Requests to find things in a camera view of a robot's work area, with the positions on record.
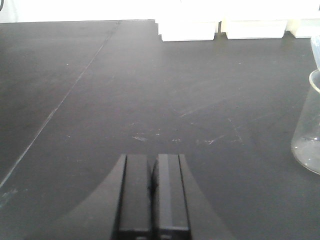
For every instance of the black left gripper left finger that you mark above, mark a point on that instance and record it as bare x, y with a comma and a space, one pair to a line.
130, 201

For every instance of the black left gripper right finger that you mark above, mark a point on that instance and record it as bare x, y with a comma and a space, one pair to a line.
169, 211

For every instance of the white bin left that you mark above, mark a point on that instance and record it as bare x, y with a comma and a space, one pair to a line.
187, 20

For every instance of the white bin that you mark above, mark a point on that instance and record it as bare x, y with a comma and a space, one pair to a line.
254, 19
187, 20
304, 18

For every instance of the white bin middle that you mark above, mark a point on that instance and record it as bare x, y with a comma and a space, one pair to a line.
254, 19

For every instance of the white bin right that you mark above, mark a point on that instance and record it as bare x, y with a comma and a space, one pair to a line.
304, 18

